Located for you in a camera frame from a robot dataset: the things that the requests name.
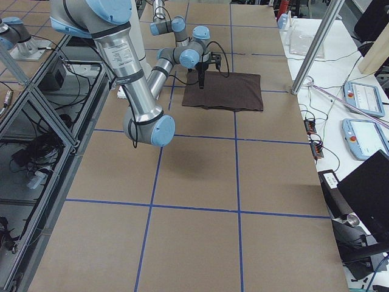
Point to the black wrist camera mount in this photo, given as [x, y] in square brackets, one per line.
[215, 59]

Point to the upper teach pendant tablet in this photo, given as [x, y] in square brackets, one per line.
[365, 98]

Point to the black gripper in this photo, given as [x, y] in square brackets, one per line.
[202, 67]

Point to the brown t-shirt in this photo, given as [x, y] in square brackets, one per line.
[237, 92]

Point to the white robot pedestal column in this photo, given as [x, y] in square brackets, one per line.
[137, 39]

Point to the lower teach pendant tablet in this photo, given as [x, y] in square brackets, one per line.
[364, 138]

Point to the red cylinder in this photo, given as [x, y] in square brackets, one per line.
[282, 8]

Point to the aluminium frame post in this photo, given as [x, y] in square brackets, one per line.
[321, 34]

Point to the black laptop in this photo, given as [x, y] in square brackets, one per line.
[365, 190]

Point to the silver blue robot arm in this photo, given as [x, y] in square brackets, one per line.
[163, 23]
[108, 24]

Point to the teach pendant tablet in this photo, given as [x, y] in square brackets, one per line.
[364, 138]
[365, 98]

